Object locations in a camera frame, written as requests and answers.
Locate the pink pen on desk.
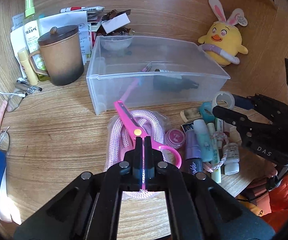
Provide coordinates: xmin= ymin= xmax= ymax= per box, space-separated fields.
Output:
xmin=0 ymin=100 xmax=8 ymax=128

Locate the dark green medicine bottle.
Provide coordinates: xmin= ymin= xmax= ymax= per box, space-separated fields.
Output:
xmin=153 ymin=68 xmax=199 ymax=93

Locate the bowl of glass beads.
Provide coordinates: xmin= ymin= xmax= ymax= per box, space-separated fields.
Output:
xmin=96 ymin=27 xmax=135 ymax=51

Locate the teal tape roll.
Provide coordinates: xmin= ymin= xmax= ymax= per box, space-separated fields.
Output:
xmin=199 ymin=102 xmax=215 ymax=124

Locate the clear plastic storage box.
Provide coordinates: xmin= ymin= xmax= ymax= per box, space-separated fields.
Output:
xmin=86 ymin=36 xmax=230 ymax=115

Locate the red white marker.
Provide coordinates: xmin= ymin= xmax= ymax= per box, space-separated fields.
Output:
xmin=60 ymin=6 xmax=104 ymax=13

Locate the pink pen blue charm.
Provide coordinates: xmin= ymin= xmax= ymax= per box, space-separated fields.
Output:
xmin=120 ymin=62 xmax=152 ymax=102

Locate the pink rope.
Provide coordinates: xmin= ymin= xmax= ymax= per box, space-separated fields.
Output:
xmin=104 ymin=109 xmax=172 ymax=198

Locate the white tape roll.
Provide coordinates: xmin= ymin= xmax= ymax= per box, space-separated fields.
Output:
xmin=212 ymin=91 xmax=235 ymax=109

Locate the yellow chick plush toy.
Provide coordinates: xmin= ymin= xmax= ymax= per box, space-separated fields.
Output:
xmin=198 ymin=0 xmax=248 ymax=67

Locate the white card box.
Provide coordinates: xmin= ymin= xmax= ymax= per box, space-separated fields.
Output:
xmin=101 ymin=13 xmax=130 ymax=34

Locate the black purple cosmetic tube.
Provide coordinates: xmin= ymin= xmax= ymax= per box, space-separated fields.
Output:
xmin=183 ymin=130 xmax=203 ymax=175

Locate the white ointment tube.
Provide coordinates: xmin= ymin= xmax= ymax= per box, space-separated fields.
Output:
xmin=215 ymin=118 xmax=241 ymax=145

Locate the pale yellow lip balm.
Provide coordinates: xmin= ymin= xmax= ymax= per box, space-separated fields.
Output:
xmin=207 ymin=122 xmax=221 ymax=184

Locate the yellow tube beside mug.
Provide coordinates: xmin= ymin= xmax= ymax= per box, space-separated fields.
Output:
xmin=18 ymin=48 xmax=39 ymax=86

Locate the green spray bottle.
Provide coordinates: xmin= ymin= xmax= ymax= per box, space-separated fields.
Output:
xmin=23 ymin=0 xmax=47 ymax=72

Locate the stack of books papers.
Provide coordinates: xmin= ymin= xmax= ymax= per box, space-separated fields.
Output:
xmin=10 ymin=6 xmax=105 ymax=78

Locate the mint green eraser stick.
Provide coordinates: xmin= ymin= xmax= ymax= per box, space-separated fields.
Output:
xmin=193 ymin=119 xmax=213 ymax=162

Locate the blue Max staples box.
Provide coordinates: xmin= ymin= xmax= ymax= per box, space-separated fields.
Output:
xmin=181 ymin=122 xmax=194 ymax=133

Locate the white charging cable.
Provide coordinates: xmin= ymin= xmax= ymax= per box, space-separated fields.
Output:
xmin=0 ymin=78 xmax=26 ymax=98

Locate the small white pill bottle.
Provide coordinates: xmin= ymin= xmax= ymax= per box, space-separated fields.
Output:
xmin=223 ymin=142 xmax=240 ymax=176

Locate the brown lidded ceramic mug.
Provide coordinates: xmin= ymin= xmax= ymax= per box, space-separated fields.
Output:
xmin=29 ymin=25 xmax=84 ymax=86

